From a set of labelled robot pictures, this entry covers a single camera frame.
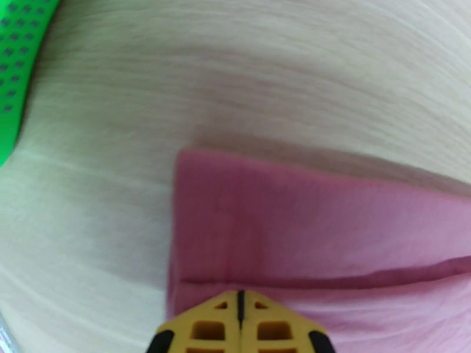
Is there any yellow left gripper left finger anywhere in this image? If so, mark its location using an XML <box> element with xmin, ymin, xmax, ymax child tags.
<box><xmin>145</xmin><ymin>290</ymin><xmax>243</xmax><ymax>353</ymax></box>

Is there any green plastic basket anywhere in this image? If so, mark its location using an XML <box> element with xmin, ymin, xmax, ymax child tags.
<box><xmin>0</xmin><ymin>0</ymin><xmax>64</xmax><ymax>169</ymax></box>

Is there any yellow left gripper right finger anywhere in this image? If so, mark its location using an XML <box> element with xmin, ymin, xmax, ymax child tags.
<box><xmin>241</xmin><ymin>290</ymin><xmax>337</xmax><ymax>353</ymax></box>

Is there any red tank top navy trim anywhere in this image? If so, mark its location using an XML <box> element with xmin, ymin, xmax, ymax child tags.
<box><xmin>165</xmin><ymin>148</ymin><xmax>471</xmax><ymax>353</ymax></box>

